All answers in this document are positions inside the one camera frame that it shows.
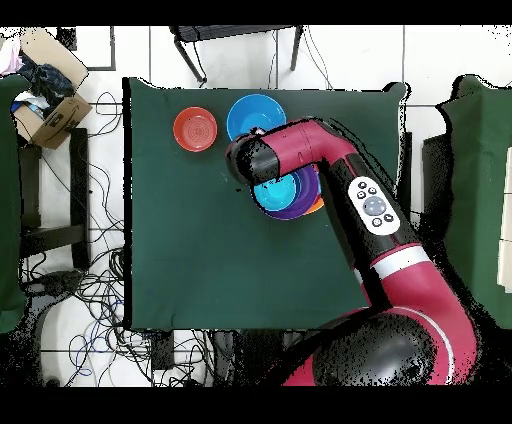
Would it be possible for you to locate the tangle of black cables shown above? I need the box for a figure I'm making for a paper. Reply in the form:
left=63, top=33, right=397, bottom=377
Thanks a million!
left=19, top=91, right=213, bottom=388

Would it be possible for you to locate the purple bowl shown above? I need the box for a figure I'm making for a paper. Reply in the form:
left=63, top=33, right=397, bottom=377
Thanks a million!
left=255, top=162, right=323, bottom=222

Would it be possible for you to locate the dark blue cloth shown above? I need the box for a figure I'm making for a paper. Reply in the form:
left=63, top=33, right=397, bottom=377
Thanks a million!
left=17, top=53, right=77, bottom=109

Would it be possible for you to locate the large orange bowl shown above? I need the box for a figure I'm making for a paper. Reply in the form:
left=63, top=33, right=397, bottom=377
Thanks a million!
left=303, top=194, right=326, bottom=217

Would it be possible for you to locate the black power adapter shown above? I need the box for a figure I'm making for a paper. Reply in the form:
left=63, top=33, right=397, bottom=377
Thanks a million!
left=151, top=329, right=176, bottom=371

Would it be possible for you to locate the cardboard box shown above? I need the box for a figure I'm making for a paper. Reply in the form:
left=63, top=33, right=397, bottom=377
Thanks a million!
left=11, top=26, right=94, bottom=150

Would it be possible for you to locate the black bench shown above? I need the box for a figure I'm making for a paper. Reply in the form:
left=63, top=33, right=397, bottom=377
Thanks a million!
left=17, top=127, right=92, bottom=271

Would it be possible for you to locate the orange bowl with ring pattern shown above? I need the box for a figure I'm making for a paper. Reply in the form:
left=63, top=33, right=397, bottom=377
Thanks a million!
left=172, top=106, right=219, bottom=154

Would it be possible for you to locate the dark grey pedestal foot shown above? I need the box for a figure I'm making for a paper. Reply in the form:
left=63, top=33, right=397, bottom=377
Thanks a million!
left=23, top=269, right=87, bottom=299

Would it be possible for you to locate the white box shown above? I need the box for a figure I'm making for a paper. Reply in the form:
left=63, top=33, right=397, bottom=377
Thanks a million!
left=496, top=146, right=512, bottom=293

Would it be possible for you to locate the large blue bowl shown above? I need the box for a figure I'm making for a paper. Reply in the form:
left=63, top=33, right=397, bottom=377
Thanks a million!
left=226, top=93, right=288, bottom=142

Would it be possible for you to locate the green cloth covered table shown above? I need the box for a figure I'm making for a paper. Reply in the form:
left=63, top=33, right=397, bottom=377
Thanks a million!
left=0, top=73, right=31, bottom=335
left=435, top=74, right=512, bottom=331

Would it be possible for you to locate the black metal chair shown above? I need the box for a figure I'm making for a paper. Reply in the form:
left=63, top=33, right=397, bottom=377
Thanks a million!
left=168, top=24, right=305, bottom=85

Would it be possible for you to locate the black floor box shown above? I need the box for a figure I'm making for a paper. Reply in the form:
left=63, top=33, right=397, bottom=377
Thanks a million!
left=56, top=26, right=78, bottom=52

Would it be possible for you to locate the dark green tablecloth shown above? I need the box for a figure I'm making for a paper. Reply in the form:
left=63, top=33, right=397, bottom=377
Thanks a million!
left=121, top=75, right=411, bottom=333

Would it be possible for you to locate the pale pink cloth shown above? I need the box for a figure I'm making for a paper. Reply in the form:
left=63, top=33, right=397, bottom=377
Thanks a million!
left=0, top=37, right=25, bottom=77

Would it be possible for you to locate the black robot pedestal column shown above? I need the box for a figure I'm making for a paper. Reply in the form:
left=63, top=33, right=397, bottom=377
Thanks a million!
left=211, top=329, right=305, bottom=388

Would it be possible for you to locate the cyan ribbed bowl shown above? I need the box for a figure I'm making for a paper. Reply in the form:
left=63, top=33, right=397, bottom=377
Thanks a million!
left=253, top=173, right=299, bottom=213

